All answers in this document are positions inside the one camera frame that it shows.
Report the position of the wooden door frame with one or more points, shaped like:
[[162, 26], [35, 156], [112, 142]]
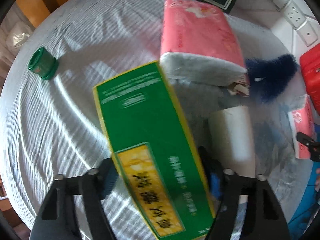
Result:
[[32, 2]]

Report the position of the red plastic basket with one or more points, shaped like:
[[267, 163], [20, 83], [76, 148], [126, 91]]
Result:
[[312, 72]]

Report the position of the white wall socket strip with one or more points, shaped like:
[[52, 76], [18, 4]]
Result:
[[297, 17]]

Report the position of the clear plastic bag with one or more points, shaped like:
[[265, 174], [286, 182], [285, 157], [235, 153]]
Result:
[[18, 35]]

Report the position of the pink tissue pack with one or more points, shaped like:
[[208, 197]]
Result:
[[302, 130], [200, 35]]

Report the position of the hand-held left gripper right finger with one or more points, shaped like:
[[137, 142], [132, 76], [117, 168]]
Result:
[[215, 183]]

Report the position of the blue feather duster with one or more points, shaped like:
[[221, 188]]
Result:
[[272, 75]]

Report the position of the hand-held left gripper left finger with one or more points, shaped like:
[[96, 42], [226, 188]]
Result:
[[107, 177]]

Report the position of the white paper roll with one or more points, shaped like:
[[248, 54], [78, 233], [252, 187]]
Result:
[[235, 135]]

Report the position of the green cardboard box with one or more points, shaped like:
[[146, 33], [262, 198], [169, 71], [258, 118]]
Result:
[[155, 130]]

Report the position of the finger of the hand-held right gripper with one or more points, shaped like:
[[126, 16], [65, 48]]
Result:
[[308, 143]]

